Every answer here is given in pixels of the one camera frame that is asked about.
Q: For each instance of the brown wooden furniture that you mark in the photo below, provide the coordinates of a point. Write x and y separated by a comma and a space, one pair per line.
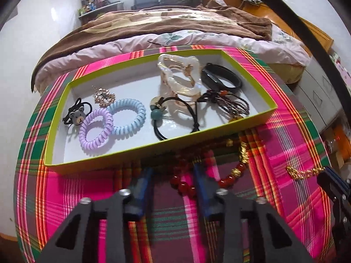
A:
6, 249

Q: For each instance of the black bangle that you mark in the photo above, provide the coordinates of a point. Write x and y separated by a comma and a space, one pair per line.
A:
211, 76

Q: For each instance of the grey drawer cabinet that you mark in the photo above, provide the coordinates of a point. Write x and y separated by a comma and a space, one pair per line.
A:
318, 96

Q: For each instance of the pale hair claw clip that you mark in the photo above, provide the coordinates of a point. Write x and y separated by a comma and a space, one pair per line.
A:
170, 79

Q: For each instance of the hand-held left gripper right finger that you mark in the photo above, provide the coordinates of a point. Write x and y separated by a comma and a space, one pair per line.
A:
202, 191

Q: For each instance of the yellow-green cardboard box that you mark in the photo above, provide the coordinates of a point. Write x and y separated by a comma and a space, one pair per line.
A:
137, 87

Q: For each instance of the gold rhinestone hair clip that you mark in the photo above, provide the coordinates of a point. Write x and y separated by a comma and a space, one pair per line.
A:
102, 98

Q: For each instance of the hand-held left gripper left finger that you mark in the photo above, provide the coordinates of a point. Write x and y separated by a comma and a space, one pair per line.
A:
142, 186

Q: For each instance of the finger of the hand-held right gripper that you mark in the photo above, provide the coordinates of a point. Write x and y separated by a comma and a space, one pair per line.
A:
342, 224
330, 179

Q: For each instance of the desk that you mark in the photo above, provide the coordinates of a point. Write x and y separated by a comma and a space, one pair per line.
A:
109, 6

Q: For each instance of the plaid cloth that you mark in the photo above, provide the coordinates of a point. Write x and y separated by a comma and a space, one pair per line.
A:
82, 189

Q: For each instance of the row of bottles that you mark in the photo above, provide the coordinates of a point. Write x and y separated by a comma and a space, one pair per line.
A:
90, 5

